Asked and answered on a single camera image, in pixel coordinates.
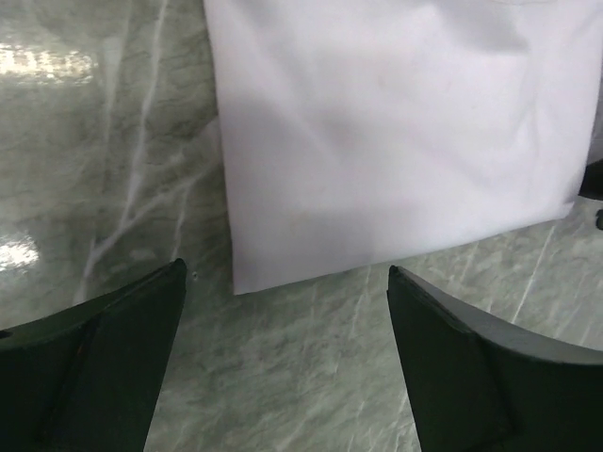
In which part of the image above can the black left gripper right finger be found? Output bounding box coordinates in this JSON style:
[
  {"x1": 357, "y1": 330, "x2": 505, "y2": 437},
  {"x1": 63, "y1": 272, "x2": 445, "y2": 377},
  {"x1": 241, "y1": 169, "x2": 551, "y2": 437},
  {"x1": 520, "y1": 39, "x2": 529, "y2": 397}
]
[{"x1": 387, "y1": 266, "x2": 602, "y2": 452}]

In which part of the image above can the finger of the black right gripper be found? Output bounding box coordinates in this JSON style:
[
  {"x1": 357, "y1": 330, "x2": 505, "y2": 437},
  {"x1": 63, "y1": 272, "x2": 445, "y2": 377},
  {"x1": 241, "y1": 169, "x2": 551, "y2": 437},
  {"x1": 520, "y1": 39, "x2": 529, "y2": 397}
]
[{"x1": 579, "y1": 160, "x2": 603, "y2": 202}]

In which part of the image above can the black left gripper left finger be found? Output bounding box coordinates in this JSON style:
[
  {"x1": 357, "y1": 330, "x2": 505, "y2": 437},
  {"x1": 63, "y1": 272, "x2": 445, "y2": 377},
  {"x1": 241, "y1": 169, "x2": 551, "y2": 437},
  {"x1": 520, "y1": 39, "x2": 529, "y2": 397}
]
[{"x1": 1, "y1": 259, "x2": 187, "y2": 451}]

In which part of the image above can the white t shirt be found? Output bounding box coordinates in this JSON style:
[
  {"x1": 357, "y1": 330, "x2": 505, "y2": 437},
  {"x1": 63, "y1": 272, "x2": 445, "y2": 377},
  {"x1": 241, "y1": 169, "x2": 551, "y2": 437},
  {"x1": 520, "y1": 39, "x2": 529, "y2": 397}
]
[{"x1": 204, "y1": 0, "x2": 602, "y2": 295}]

